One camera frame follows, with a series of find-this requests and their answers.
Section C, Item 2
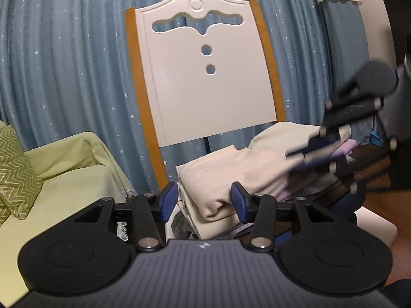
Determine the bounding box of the beige garment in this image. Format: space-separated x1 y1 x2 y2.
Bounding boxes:
176 144 310 222

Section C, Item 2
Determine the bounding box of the grey cloth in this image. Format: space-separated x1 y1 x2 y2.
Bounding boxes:
171 213 195 240

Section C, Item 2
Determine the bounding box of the cream folded garment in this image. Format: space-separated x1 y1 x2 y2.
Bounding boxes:
249 121 353 155

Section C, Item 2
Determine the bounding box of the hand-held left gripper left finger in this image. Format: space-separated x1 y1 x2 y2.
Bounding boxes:
74 181 179 251

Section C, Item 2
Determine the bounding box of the green covered sofa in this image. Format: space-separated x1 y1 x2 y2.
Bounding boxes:
0 120 139 300

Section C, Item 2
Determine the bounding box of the lace-trimmed blue curtain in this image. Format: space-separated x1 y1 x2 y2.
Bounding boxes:
312 0 370 145

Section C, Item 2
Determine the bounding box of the white wooden chair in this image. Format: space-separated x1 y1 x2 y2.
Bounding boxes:
125 0 399 251

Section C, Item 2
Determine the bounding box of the blue starry curtain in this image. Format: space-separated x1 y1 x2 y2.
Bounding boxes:
0 0 341 201

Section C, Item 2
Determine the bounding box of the green zigzag pillow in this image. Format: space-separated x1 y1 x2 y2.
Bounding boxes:
0 123 44 227

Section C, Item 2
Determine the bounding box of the purple folded garment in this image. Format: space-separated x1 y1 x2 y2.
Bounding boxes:
279 139 358 200

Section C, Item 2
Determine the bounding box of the blue plastic clip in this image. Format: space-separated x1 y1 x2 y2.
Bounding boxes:
369 128 383 147

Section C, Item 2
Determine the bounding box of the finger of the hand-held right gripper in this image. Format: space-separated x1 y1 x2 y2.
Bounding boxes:
285 140 359 196
307 97 385 150

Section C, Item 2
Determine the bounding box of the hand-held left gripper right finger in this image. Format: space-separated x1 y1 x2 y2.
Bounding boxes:
231 181 336 251

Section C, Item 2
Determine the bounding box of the dark cabinet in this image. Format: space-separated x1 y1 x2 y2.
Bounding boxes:
381 0 411 190

